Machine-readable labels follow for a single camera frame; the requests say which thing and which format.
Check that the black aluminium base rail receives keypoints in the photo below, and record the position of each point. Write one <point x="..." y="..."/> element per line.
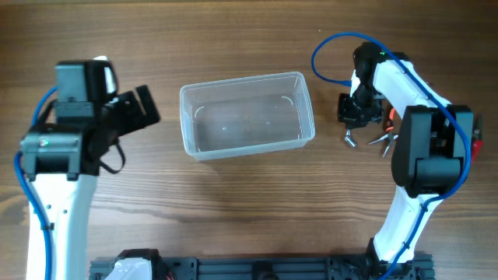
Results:
<point x="334" y="267"/>

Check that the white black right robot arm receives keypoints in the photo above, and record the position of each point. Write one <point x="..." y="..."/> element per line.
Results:
<point x="428" y="136"/>

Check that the silver socket wrench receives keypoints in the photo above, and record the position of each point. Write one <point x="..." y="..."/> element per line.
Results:
<point x="349" y="139"/>

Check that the orange black needle-nose pliers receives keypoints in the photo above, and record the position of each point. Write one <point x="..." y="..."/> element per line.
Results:
<point x="389" y="135"/>

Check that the clear plastic container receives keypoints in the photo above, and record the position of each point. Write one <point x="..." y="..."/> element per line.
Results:
<point x="245" y="116"/>

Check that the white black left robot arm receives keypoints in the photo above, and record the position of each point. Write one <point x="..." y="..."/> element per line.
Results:
<point x="59" y="160"/>

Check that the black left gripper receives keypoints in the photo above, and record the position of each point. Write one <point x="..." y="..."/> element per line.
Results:
<point x="127" y="110"/>

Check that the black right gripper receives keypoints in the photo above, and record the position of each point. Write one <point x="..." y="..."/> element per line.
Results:
<point x="356" y="117"/>

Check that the red pruning shears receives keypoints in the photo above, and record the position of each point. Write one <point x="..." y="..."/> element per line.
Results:
<point x="477" y="137"/>

